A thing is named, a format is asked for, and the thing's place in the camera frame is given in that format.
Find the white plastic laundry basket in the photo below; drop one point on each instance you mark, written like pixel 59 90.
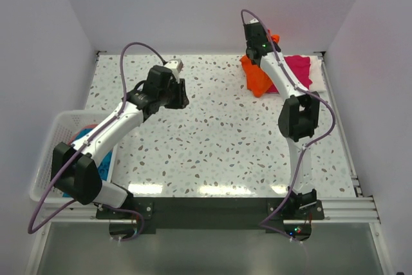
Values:
pixel 66 125

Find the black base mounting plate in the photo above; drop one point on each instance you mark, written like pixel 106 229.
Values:
pixel 146 215

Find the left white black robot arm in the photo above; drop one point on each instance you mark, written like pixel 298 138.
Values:
pixel 74 167

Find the blue t-shirt in basket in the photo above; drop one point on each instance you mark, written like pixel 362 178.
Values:
pixel 104 168

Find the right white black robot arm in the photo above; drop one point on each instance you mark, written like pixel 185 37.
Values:
pixel 299 115

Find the folded white t-shirt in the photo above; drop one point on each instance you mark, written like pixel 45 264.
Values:
pixel 316 75

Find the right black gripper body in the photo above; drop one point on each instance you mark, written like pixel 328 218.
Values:
pixel 266 39

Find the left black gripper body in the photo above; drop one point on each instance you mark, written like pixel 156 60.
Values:
pixel 165 95

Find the pink garment in basket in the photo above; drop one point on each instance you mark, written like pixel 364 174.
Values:
pixel 81 133

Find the folded magenta t-shirt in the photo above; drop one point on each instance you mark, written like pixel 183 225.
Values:
pixel 300 66

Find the orange t-shirt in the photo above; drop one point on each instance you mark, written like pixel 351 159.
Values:
pixel 258 82

